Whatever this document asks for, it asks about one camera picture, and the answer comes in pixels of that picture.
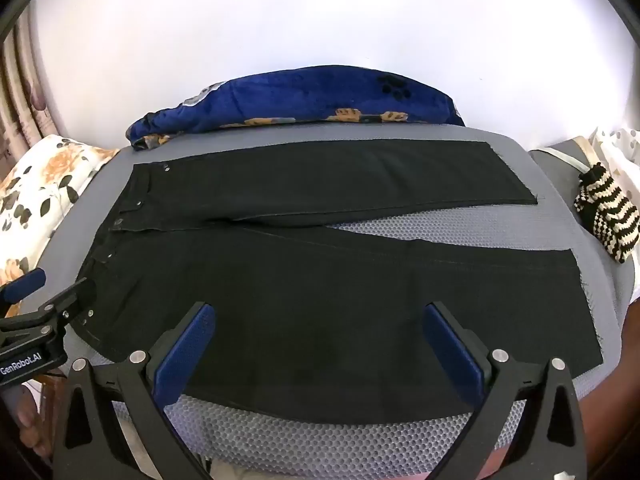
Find black and cream striped pouch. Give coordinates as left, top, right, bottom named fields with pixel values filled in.
left=573, top=164, right=640, bottom=265

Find white dotted cloth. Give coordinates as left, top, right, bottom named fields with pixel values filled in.
left=589, top=127, right=640, bottom=198

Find patterned curtain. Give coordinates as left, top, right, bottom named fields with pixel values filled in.
left=0, top=12, right=68, bottom=183

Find black pants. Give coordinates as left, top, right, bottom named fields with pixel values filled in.
left=69, top=138, right=603, bottom=426

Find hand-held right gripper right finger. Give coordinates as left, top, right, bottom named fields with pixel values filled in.
left=422, top=301, right=588, bottom=480

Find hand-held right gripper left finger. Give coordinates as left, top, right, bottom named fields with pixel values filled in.
left=52, top=301, right=217, bottom=480

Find grey bag with white strap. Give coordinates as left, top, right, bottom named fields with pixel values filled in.
left=527, top=136, right=601, bottom=203

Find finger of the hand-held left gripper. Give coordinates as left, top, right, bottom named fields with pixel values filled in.
left=0, top=277, right=96, bottom=347
left=0, top=268, right=47, bottom=307

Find blue printed blanket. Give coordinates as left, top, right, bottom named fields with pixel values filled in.
left=125, top=65, right=467, bottom=152

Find floral pillow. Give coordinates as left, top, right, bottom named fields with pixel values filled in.
left=0, top=135, right=121, bottom=288

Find grey mesh mat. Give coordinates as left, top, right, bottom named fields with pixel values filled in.
left=37, top=122, right=626, bottom=480

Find person's left hand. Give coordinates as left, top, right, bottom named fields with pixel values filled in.
left=14, top=384, right=53, bottom=457

